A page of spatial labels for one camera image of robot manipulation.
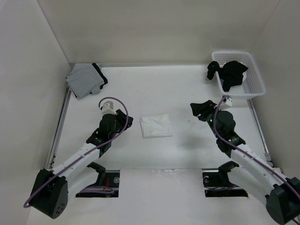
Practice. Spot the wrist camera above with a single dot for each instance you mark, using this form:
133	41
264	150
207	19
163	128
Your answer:
107	108
227	102

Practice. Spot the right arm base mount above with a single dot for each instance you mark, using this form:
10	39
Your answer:
218	185

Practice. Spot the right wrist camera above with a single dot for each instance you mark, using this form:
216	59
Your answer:
227	102

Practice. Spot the white plastic basket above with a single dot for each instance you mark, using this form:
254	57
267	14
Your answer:
252	85

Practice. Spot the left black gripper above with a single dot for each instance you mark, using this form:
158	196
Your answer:
122	118

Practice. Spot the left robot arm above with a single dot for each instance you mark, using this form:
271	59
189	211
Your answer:
53	188

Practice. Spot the black tank top in basket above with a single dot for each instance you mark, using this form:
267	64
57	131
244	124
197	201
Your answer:
231	73

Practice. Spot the white tank top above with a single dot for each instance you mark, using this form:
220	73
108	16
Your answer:
156	126

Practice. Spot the folded grey tank top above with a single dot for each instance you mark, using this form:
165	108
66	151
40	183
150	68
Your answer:
84	80

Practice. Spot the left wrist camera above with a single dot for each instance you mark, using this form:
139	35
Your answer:
107	108

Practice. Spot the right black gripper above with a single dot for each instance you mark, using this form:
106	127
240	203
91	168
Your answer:
203	109

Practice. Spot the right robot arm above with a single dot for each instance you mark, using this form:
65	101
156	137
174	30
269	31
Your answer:
279	194

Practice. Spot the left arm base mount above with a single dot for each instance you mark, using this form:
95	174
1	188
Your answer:
106	187

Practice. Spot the white garment in basket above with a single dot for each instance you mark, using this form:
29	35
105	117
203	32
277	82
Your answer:
244	76

